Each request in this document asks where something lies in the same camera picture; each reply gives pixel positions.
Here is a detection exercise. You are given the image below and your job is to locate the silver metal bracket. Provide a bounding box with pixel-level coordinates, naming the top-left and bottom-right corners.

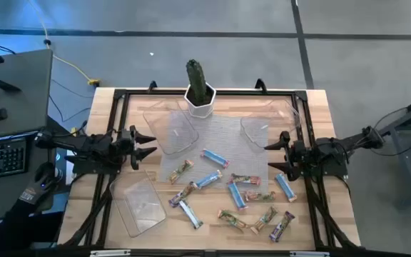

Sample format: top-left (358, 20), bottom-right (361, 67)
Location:
top-left (289, 251), bottom-right (331, 257)
top-left (89, 249), bottom-right (131, 257)

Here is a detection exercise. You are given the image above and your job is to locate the grey mesh placemat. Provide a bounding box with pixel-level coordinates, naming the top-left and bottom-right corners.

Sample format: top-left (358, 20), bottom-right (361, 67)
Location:
top-left (158, 110), bottom-right (270, 185)

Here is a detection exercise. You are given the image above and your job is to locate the green red granola bar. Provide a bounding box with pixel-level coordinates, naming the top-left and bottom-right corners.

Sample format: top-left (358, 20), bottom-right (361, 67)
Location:
top-left (244, 190), bottom-right (277, 203)
top-left (228, 173), bottom-right (263, 187)

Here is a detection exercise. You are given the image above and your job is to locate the clear plastic bin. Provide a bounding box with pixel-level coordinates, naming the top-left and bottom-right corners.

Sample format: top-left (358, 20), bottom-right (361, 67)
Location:
top-left (240, 99), bottom-right (301, 149)
top-left (142, 99), bottom-right (200, 156)
top-left (108, 169), bottom-right (168, 238)

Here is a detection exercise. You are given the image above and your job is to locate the yellow cable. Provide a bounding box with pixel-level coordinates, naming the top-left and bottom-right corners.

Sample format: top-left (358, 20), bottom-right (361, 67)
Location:
top-left (26, 0), bottom-right (101, 88)

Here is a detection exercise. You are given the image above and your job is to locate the green cactus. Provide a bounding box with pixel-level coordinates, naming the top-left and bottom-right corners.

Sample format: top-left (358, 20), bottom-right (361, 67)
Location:
top-left (186, 59), bottom-right (208, 104)

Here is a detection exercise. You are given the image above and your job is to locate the purple white granola bar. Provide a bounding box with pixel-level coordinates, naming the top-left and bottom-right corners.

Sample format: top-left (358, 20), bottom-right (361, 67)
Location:
top-left (178, 198), bottom-right (205, 230)

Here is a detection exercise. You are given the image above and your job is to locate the person's forearm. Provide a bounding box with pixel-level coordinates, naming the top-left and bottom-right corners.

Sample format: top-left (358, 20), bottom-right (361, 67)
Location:
top-left (0, 198), bottom-right (46, 257)

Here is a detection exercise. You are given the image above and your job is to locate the black computer mouse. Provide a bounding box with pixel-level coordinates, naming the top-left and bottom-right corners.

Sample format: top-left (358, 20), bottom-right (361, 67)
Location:
top-left (34, 160), bottom-right (57, 191)

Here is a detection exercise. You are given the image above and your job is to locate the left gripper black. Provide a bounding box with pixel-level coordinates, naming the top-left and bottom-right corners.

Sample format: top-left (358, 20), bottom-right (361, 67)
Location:
top-left (118, 124), bottom-right (158, 171)

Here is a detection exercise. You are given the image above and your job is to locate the grey desk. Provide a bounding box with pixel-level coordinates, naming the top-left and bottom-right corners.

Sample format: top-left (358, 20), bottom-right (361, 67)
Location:
top-left (0, 48), bottom-right (55, 226)

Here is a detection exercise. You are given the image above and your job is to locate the blue granola bar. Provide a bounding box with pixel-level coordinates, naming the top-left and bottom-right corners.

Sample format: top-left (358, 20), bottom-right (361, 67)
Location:
top-left (275, 173), bottom-right (298, 203)
top-left (227, 181), bottom-right (248, 211)
top-left (200, 148), bottom-right (231, 169)

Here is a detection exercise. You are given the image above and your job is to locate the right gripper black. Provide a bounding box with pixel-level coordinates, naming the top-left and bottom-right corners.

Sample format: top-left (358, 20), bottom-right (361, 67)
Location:
top-left (264, 130), bottom-right (317, 182)

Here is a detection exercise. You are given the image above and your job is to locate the green snack packet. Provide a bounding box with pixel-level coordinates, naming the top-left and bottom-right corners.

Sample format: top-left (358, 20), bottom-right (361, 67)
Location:
top-left (193, 169), bottom-right (224, 190)

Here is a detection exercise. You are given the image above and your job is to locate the person's hand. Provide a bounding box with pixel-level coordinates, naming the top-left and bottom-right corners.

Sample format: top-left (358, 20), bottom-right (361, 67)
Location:
top-left (18, 163), bottom-right (64, 207)

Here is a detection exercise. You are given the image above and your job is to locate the dark metal cart frame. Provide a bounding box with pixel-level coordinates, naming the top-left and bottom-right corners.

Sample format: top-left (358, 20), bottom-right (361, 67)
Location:
top-left (369, 89), bottom-right (411, 210)

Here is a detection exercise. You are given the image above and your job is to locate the white plant pot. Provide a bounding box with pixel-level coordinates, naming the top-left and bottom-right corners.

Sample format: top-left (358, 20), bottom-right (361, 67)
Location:
top-left (183, 82), bottom-right (217, 119)

